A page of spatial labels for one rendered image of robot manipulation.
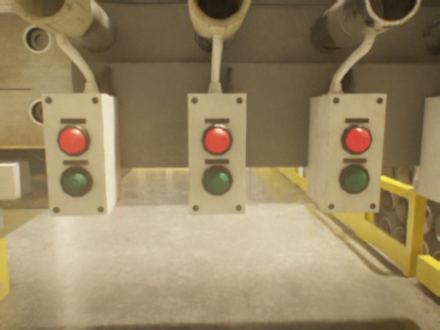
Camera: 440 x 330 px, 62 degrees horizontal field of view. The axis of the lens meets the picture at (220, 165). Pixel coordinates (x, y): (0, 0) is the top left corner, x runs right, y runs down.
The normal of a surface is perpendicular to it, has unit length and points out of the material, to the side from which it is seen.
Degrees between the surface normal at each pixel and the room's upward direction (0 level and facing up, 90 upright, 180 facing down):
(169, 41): 90
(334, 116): 90
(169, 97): 90
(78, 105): 90
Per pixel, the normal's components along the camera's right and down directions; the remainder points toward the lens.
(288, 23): 0.04, 0.15
